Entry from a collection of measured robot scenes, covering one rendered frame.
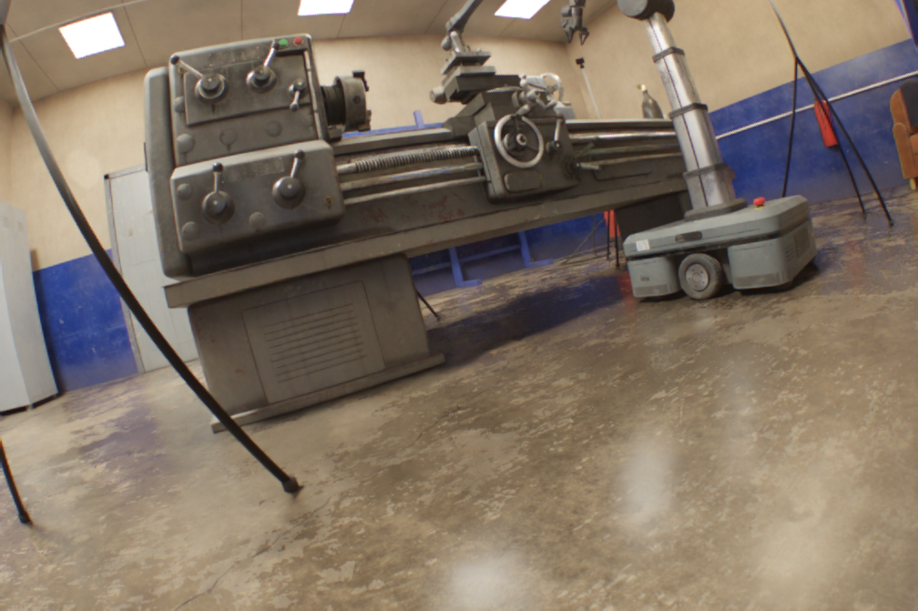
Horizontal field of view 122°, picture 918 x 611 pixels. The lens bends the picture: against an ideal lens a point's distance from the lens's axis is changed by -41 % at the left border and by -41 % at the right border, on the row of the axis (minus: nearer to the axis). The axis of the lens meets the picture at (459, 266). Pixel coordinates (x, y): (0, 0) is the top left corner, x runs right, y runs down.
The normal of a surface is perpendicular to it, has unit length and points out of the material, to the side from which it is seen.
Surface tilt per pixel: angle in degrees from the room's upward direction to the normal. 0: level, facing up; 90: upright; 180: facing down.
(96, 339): 90
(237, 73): 90
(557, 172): 90
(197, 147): 90
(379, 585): 0
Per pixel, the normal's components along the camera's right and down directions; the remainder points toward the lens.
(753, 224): -0.84, 0.22
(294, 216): 0.42, -0.09
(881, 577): -0.25, -0.97
